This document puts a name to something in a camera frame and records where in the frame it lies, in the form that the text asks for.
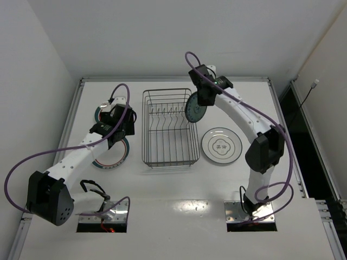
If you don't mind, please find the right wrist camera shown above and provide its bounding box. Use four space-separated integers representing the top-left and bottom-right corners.
188 64 216 86

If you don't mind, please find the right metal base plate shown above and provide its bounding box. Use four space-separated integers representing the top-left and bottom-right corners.
224 200 275 224

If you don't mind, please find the white plate with characters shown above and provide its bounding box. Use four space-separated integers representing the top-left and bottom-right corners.
201 127 243 165

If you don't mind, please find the grey wire dish rack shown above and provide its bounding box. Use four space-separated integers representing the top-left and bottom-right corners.
142 88 200 168

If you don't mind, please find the metal base plate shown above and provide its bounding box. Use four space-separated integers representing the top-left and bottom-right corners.
78 199 129 224
224 200 275 224

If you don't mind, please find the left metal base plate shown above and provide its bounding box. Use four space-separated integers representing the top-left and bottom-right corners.
78 199 129 224

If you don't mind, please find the green red rimmed plate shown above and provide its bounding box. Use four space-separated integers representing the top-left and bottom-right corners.
94 107 102 122
92 138 130 170

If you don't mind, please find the near green red rimmed plate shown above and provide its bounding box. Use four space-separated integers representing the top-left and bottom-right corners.
92 138 130 170

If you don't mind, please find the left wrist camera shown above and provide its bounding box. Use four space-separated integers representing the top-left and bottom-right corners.
99 96 126 111

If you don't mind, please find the blue patterned green plate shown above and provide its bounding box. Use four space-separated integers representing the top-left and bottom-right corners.
184 92 207 123

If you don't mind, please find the black wall cable with plug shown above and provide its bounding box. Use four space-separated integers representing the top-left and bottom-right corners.
299 79 320 108

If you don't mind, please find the far green red rimmed plate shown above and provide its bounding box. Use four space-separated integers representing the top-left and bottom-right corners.
94 107 102 122

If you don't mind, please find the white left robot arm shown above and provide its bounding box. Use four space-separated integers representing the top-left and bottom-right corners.
26 97 137 226

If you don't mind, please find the black cable bundle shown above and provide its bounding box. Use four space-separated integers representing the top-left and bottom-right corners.
79 179 111 212

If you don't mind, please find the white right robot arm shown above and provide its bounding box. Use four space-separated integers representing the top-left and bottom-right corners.
185 76 286 215

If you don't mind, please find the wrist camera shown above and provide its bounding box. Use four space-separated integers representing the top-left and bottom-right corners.
99 96 126 111
188 64 216 86

